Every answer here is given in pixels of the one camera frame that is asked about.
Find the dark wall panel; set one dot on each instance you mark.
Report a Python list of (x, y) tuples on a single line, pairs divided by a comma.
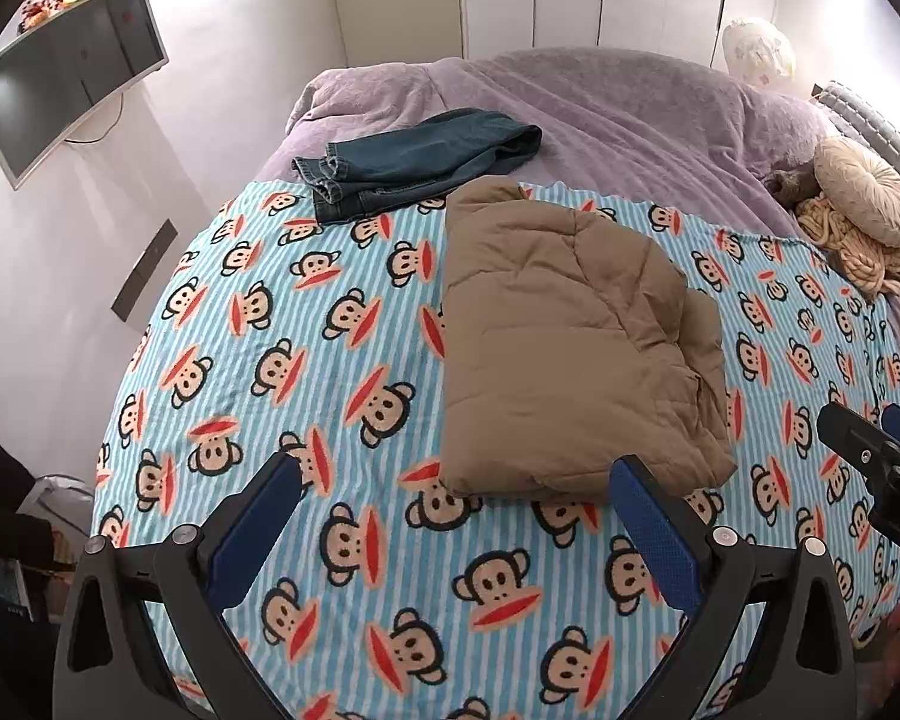
[(144, 270)]

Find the round cream pleated pillow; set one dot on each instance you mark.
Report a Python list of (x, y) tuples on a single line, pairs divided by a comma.
[(866, 187)]

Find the purple fleece blanket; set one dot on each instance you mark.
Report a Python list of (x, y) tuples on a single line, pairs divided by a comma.
[(630, 112)]

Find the tan puffer jacket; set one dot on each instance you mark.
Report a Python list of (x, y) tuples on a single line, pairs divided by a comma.
[(570, 337)]

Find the person's dark clothing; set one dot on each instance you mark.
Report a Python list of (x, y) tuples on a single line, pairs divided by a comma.
[(4, 540)]

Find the beige chunky knit throw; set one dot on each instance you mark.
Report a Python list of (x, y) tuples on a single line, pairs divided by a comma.
[(855, 251)]

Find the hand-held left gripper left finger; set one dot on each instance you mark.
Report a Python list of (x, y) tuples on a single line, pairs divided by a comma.
[(259, 521)]

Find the blue jeans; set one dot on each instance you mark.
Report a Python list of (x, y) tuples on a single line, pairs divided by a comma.
[(420, 157)]

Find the grey brown cloth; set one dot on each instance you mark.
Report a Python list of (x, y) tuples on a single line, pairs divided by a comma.
[(791, 187)]

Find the monkey print striped blanket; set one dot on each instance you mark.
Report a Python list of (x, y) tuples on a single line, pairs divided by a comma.
[(307, 390)]

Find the wall mounted television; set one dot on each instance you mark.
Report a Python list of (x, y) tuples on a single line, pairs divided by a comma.
[(67, 82)]

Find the white patterned plush cushion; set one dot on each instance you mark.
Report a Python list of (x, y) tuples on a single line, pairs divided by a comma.
[(757, 52)]

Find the grey quilted headboard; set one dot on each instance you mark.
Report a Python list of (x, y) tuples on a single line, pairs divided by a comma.
[(881, 127)]

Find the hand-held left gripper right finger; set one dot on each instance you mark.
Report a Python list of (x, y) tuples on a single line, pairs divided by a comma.
[(649, 521)]

